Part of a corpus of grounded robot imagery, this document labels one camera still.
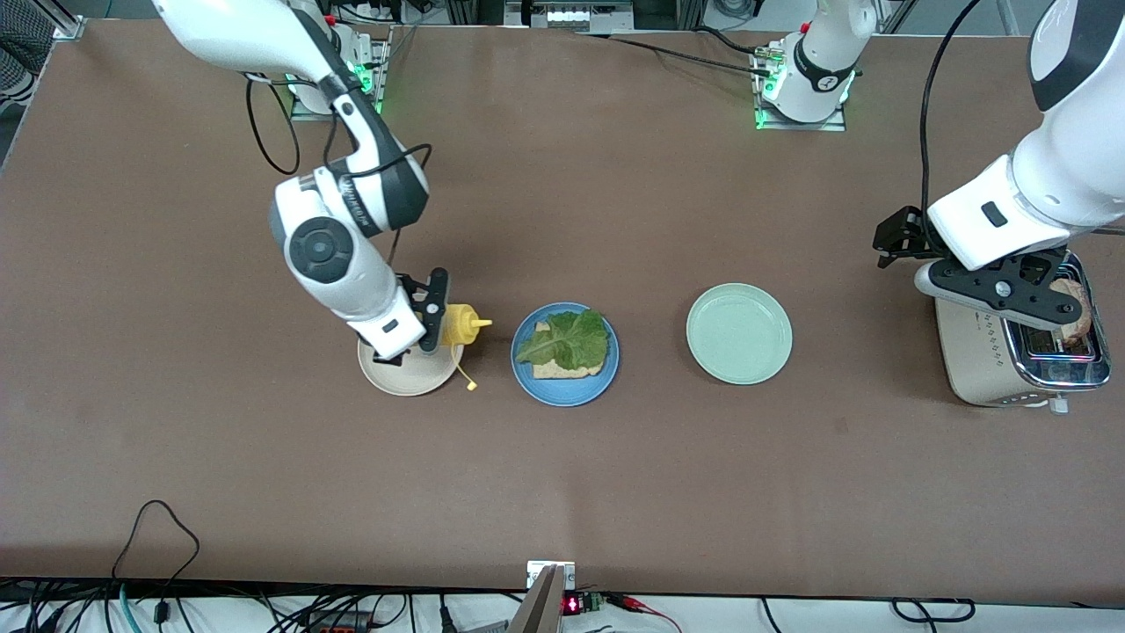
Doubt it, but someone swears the yellow squeeze bottle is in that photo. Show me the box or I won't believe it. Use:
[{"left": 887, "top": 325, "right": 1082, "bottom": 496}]
[{"left": 439, "top": 303, "right": 494, "bottom": 393}]

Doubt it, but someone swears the toasted bread slice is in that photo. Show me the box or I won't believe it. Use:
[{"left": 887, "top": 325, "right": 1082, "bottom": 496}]
[
  {"left": 1053, "top": 276, "right": 1096, "bottom": 346},
  {"left": 532, "top": 319, "right": 607, "bottom": 380}
]

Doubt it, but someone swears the green lettuce leaf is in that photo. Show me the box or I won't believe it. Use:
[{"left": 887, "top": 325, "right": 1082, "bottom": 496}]
[{"left": 514, "top": 308, "right": 611, "bottom": 371}]

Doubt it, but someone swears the beige plate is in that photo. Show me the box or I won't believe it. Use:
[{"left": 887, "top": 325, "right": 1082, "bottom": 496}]
[{"left": 357, "top": 338, "right": 464, "bottom": 397}]

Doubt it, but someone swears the pale green plate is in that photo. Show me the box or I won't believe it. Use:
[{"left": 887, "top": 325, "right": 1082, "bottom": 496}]
[{"left": 686, "top": 282, "right": 794, "bottom": 386}]

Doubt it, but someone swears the blue plate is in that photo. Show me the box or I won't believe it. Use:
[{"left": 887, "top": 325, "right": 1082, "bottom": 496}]
[{"left": 512, "top": 302, "right": 621, "bottom": 408}]

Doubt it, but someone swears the beige chrome toaster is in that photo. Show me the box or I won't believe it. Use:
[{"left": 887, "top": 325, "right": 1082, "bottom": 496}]
[{"left": 934, "top": 253, "right": 1113, "bottom": 416}]

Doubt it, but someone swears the white power strip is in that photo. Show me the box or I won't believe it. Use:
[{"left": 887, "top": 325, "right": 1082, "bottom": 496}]
[{"left": 338, "top": 0, "right": 418, "bottom": 25}]

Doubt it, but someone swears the dark mesh patterned object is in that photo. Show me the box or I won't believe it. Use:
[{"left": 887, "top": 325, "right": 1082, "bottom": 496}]
[{"left": 0, "top": 22, "right": 54, "bottom": 99}]

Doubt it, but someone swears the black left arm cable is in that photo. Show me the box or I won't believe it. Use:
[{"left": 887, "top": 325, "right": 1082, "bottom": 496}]
[{"left": 918, "top": 0, "right": 985, "bottom": 229}]

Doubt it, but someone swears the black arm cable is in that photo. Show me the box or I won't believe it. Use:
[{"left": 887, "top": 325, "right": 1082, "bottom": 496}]
[
  {"left": 244, "top": 75, "right": 433, "bottom": 291},
  {"left": 918, "top": 0, "right": 985, "bottom": 229}
]

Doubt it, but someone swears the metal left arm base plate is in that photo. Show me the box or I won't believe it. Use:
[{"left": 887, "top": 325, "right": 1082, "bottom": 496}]
[{"left": 753, "top": 46, "right": 848, "bottom": 133}]

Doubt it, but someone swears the thin black looped cable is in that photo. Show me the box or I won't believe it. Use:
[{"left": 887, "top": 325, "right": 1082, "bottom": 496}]
[{"left": 110, "top": 499, "right": 201, "bottom": 616}]

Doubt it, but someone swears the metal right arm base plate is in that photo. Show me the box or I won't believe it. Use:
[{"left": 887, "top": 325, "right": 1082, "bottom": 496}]
[{"left": 288, "top": 35, "right": 389, "bottom": 122}]

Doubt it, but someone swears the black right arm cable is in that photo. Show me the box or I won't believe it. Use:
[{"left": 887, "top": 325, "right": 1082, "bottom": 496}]
[{"left": 244, "top": 75, "right": 433, "bottom": 291}]

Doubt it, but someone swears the white pole bracket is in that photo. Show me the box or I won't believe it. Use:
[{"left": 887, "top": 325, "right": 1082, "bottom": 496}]
[{"left": 526, "top": 560, "right": 577, "bottom": 592}]

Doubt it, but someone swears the black cable across table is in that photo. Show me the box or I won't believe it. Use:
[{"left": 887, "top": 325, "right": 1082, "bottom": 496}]
[{"left": 576, "top": 31, "right": 779, "bottom": 76}]

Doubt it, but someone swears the grey camera pole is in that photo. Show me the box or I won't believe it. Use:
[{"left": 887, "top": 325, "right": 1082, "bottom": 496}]
[{"left": 508, "top": 564, "right": 568, "bottom": 633}]

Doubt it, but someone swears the black coiled floor cable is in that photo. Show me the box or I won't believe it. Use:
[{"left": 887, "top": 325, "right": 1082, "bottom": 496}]
[{"left": 889, "top": 597, "right": 976, "bottom": 625}]

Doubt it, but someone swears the aluminium frame device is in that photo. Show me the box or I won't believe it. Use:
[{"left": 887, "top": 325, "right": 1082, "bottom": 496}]
[{"left": 504, "top": 0, "right": 635, "bottom": 32}]

